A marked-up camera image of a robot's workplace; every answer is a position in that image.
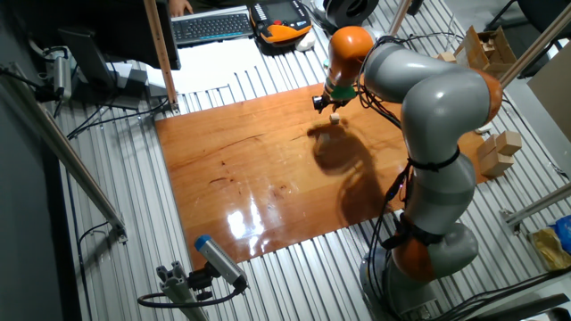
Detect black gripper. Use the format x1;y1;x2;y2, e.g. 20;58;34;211
311;94;352;114

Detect person right hand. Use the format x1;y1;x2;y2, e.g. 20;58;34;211
168;0;194;18

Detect white computer mouse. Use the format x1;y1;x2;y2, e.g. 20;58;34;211
294;31;317;53

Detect orange black teach pendant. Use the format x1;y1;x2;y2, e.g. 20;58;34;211
248;0;313;45

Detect white paper sheets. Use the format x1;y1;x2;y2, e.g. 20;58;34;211
145;37;265;95

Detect glossy wooden board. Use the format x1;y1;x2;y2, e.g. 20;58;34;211
154;79;490;271

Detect black computer keyboard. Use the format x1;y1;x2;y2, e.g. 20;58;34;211
171;12;254;45

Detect large wooden block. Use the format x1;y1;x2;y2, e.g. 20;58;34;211
495;129;523;156
476;134;499;161
479;153;515;178

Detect open cardboard box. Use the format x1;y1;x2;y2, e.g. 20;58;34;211
454;25;518;79

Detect beige flat panel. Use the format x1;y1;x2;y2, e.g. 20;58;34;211
526;53;571;144

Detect black office chair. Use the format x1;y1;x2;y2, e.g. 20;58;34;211
484;0;571;79

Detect yellow plastic bag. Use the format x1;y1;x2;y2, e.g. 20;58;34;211
528;226;571;272

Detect blue plastic bag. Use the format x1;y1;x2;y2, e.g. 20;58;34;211
549;215;571;255

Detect black flat bar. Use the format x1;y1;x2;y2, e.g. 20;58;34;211
463;292;571;321

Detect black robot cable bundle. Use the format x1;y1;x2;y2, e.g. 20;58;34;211
355;35;418;321

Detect tan frame post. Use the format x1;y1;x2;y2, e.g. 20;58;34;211
387;0;414;39
499;3;571;88
143;0;180;112

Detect thin black table cable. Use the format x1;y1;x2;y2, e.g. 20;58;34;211
401;30;465;45

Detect silver camera with blue end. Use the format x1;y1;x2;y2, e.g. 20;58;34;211
194;234;249;290

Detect black monitor cables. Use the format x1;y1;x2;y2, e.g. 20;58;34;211
65;96;170;140

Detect short aluminium frame beam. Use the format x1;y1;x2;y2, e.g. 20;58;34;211
499;181;571;234

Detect aluminium profile camera stand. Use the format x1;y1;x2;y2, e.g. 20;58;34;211
155;260;211;321

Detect black camera cable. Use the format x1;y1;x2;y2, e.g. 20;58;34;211
137;280;249;309

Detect black floor cable bundle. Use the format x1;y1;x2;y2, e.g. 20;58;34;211
434;266;571;321

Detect long aluminium frame beam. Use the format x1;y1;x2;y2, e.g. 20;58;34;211
0;66;129;244

